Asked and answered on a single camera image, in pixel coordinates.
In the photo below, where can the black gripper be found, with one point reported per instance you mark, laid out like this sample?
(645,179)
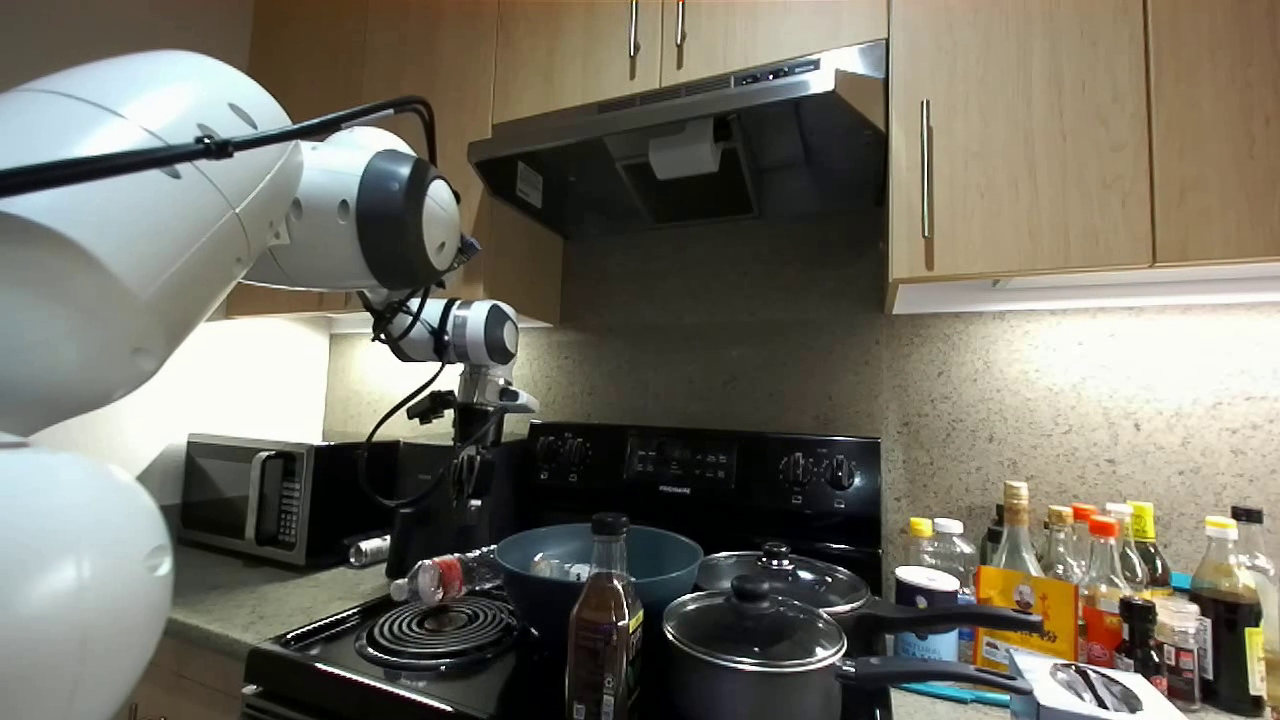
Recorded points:
(473,468)

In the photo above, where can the clear red-label water bottle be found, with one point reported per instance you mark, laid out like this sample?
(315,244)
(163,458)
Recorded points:
(445,576)

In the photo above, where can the dark syrup bottle black cap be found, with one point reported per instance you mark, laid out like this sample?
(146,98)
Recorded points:
(601,628)

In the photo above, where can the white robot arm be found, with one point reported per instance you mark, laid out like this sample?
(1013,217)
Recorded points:
(132,197)

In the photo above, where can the blue bowl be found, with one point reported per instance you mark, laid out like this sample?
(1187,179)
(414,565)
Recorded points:
(546,571)

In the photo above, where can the black electric stove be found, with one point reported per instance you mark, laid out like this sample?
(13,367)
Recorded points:
(494,655)

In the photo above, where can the black air fryer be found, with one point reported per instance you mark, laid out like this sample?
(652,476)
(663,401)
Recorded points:
(427,517)

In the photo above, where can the microwave oven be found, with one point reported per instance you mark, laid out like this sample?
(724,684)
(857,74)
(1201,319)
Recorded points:
(298,506)

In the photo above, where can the black pot with lid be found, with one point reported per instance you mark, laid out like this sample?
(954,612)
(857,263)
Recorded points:
(756,655)

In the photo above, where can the range hood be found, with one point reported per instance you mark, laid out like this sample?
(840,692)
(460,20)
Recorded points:
(771,141)

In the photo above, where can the yellow condiment box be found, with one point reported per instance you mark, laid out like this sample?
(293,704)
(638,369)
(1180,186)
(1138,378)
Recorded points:
(1042,596)

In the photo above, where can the upper wooden cabinet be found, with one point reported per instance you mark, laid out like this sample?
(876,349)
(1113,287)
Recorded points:
(1038,155)

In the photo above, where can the orange cap sauce bottle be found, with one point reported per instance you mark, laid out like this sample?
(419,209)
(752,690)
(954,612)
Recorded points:
(1102,593)

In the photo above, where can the dark soy sauce bottle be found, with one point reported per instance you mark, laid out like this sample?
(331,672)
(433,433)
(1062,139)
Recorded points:
(1232,628)

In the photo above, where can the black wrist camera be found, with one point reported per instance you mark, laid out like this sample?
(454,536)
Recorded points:
(431,404)

